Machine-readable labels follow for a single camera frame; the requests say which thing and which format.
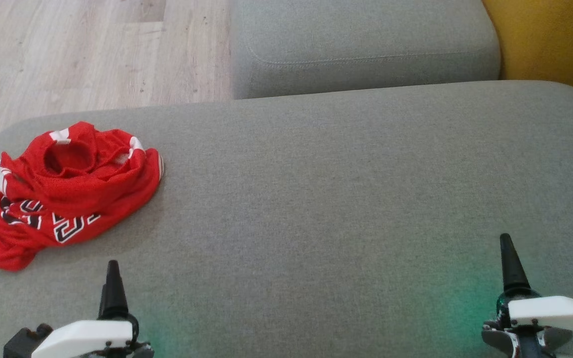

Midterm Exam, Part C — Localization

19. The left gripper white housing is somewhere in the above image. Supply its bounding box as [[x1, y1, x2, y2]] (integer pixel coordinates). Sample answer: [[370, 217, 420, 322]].
[[31, 260, 155, 358]]

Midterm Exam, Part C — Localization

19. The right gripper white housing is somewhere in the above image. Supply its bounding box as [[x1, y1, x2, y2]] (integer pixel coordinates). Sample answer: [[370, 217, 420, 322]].
[[482, 233, 573, 358]]

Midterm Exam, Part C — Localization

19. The red basketball jersey white trim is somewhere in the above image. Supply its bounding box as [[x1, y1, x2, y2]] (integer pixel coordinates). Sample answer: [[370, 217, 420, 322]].
[[0, 121, 165, 272]]

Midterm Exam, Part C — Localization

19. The large grey sofa seat cushion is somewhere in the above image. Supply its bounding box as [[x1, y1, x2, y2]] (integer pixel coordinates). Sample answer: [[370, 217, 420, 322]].
[[0, 81, 573, 358]]

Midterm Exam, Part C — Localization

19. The mustard yellow upholstered furniture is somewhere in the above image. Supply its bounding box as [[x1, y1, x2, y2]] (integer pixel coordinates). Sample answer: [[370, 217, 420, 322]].
[[482, 0, 573, 109]]

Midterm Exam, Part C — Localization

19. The small grey sofa cushion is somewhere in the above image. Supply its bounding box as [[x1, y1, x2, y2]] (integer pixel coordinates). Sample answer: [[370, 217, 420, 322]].
[[230, 0, 502, 100]]

